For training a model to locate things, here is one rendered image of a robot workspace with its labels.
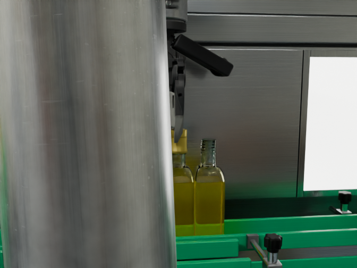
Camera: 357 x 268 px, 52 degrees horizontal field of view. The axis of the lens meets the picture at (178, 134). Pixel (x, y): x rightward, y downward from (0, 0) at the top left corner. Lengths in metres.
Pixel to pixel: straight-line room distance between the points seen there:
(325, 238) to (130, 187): 0.66
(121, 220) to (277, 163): 0.74
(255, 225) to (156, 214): 0.65
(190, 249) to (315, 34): 0.54
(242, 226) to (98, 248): 0.66
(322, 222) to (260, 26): 0.44
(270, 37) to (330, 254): 0.47
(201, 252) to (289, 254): 0.18
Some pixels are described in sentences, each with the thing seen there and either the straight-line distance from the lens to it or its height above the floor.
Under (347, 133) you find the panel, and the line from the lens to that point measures 0.95.
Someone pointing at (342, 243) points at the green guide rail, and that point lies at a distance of 0.81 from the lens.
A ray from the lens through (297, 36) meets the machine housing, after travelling 0.89.
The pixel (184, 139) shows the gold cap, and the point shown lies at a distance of 0.68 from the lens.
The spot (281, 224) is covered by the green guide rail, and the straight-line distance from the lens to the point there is 0.83.
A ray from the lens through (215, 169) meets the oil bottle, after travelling 0.70.
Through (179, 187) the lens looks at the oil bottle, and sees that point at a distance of 0.69.
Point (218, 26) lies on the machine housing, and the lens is 0.84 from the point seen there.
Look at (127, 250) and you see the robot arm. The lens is 0.17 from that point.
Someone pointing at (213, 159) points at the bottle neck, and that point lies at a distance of 0.70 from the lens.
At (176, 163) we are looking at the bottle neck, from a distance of 0.69.
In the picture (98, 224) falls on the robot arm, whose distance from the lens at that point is 0.16.
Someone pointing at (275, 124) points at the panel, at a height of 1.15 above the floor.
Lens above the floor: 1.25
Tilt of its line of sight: 8 degrees down
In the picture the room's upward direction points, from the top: straight up
